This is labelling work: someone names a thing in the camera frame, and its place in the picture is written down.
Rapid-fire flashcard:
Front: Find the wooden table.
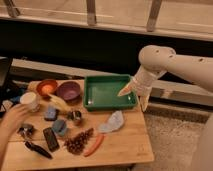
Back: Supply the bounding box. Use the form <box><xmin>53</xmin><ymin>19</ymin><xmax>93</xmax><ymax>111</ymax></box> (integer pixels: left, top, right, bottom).
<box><xmin>1</xmin><ymin>79</ymin><xmax>155</xmax><ymax>171</ymax></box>

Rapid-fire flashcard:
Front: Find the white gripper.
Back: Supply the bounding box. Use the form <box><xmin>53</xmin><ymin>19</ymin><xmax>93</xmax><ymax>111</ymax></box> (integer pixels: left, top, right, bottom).
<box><xmin>118</xmin><ymin>66</ymin><xmax>158</xmax><ymax>112</ymax></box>

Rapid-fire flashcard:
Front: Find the white paper cup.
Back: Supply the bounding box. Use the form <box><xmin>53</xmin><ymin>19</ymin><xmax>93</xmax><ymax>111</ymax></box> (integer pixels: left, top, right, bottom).
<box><xmin>20</xmin><ymin>92</ymin><xmax>39</xmax><ymax>112</ymax></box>

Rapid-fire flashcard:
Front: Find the blue round lid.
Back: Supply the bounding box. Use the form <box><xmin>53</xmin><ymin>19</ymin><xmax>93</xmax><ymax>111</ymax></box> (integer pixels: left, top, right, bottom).
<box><xmin>52</xmin><ymin>119</ymin><xmax>67</xmax><ymax>136</ymax></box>

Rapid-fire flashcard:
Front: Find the person's forearm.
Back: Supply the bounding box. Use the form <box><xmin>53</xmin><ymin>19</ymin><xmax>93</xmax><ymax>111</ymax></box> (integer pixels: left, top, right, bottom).
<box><xmin>0</xmin><ymin>128</ymin><xmax>11</xmax><ymax>161</ymax></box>

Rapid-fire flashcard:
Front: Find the orange bowl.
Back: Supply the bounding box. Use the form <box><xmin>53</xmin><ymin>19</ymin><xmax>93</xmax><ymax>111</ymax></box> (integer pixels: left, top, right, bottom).
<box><xmin>36</xmin><ymin>79</ymin><xmax>58</xmax><ymax>97</ymax></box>

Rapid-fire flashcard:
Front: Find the brown pine cone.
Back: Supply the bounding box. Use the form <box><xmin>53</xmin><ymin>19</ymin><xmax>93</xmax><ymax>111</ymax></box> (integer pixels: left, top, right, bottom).
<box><xmin>64</xmin><ymin>128</ymin><xmax>94</xmax><ymax>155</ymax></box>

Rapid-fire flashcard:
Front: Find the person's hand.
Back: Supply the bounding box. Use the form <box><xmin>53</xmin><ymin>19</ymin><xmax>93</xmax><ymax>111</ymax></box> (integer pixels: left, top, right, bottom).
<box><xmin>0</xmin><ymin>104</ymin><xmax>30</xmax><ymax>135</ymax></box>

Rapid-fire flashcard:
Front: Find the yellow banana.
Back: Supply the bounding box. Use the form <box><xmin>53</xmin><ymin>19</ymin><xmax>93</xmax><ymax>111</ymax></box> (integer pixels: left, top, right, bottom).
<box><xmin>49</xmin><ymin>94</ymin><xmax>70</xmax><ymax>112</ymax></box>

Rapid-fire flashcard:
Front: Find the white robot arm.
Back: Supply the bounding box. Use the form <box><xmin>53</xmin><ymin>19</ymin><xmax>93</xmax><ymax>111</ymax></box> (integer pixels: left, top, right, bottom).
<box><xmin>118</xmin><ymin>45</ymin><xmax>213</xmax><ymax>171</ymax></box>

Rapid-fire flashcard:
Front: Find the orange carrot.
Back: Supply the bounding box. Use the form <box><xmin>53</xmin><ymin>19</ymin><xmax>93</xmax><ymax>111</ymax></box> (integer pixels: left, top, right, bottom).
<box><xmin>83</xmin><ymin>134</ymin><xmax>104</xmax><ymax>157</ymax></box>

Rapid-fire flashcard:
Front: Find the small metal cup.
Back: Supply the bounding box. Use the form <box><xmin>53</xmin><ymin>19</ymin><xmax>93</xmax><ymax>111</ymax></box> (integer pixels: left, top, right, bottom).
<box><xmin>67</xmin><ymin>110</ymin><xmax>82</xmax><ymax>126</ymax></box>

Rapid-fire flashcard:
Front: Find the green plastic tray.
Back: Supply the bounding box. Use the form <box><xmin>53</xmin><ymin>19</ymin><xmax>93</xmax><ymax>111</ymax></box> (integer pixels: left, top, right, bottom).
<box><xmin>83</xmin><ymin>75</ymin><xmax>137</xmax><ymax>111</ymax></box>

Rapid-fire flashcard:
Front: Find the black handled peeler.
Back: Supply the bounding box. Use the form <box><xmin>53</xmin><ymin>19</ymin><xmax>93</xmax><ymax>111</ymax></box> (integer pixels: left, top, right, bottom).
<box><xmin>18</xmin><ymin>123</ymin><xmax>52</xmax><ymax>159</ymax></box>

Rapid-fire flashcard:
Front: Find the purple bowl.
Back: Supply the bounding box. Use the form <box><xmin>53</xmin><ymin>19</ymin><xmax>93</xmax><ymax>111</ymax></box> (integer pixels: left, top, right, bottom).
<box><xmin>56</xmin><ymin>81</ymin><xmax>81</xmax><ymax>101</ymax></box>

